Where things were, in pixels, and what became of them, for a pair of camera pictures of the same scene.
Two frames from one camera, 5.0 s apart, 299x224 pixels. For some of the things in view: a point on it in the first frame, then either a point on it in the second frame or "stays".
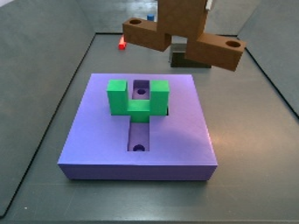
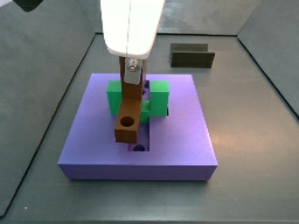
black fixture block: [180, 61] stays
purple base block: [106, 148] stays
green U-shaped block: [138, 109] stays
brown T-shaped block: [181, 17] → [128, 111]
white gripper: [208, 4] → [129, 23]
